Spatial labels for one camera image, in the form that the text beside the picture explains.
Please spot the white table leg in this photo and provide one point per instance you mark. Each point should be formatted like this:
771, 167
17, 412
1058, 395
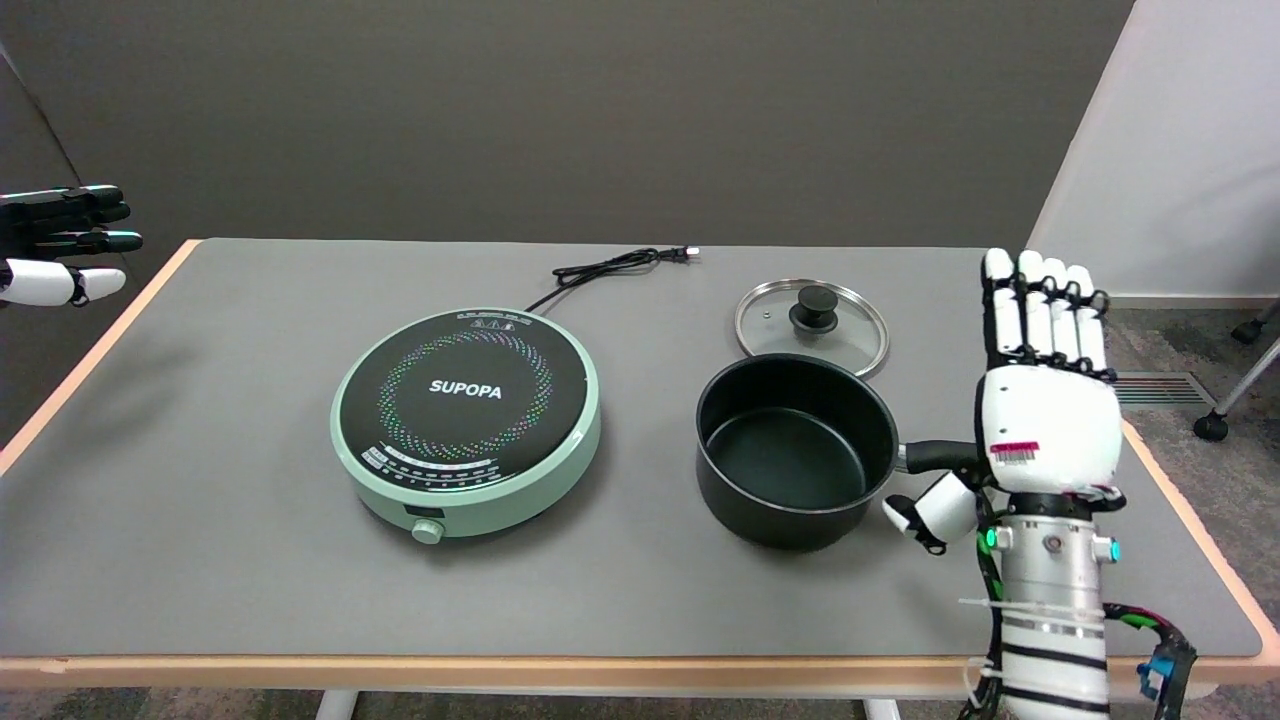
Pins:
882, 709
336, 704

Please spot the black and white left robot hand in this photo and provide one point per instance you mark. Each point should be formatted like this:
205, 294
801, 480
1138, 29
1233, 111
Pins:
60, 245

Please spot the green induction cooktop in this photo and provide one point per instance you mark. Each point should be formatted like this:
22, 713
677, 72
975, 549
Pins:
466, 421

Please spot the glass pot lid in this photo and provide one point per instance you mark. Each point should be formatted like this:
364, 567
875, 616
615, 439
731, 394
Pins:
812, 320

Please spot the chair base with caster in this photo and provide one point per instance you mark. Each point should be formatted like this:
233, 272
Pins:
1240, 380

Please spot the floor vent grille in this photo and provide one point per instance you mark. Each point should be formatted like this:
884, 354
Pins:
1160, 388

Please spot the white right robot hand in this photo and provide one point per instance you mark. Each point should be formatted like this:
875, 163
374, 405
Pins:
1030, 410

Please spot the grey table mat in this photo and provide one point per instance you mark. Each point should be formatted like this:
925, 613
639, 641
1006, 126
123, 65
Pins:
560, 450

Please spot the black soup pot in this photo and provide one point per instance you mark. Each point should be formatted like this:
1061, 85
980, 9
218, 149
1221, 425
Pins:
790, 450

